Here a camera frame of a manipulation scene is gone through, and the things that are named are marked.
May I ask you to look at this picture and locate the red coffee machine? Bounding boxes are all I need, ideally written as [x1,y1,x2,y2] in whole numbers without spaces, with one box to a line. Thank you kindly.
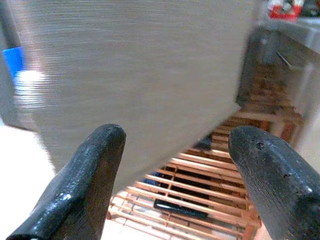
[267,0,304,20]

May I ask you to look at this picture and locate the wooden wine rack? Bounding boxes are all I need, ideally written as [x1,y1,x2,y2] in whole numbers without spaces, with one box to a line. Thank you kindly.
[107,64,305,240]

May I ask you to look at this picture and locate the beige kitchen cabinet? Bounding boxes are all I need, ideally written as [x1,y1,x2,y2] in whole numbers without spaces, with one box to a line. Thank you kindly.
[246,27,320,156]

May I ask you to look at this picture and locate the white kitchen countertop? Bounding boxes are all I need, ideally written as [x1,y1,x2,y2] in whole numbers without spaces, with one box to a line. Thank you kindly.
[258,16,320,55]

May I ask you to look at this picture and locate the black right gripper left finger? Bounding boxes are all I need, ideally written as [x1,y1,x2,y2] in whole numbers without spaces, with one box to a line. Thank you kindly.
[4,123,127,240]

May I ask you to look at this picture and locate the grey steel fridge door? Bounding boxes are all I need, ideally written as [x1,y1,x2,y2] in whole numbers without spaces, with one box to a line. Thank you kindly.
[4,0,260,195]

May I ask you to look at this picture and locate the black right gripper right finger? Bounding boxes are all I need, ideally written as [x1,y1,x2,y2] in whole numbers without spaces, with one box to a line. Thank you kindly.
[227,125,320,240]

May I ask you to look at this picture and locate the metal drawer handle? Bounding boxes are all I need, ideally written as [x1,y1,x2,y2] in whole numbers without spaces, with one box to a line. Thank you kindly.
[275,50,294,69]

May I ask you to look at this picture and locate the blue plastic object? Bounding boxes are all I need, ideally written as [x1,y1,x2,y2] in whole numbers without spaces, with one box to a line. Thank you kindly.
[1,46,26,79]

